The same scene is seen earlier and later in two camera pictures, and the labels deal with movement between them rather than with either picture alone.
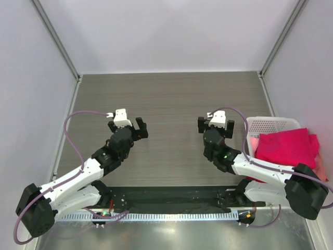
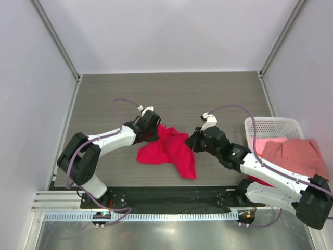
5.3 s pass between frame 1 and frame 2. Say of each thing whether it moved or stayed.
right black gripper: moved
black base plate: stayed
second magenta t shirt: stayed
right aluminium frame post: stayed
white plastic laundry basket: stayed
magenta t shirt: moved
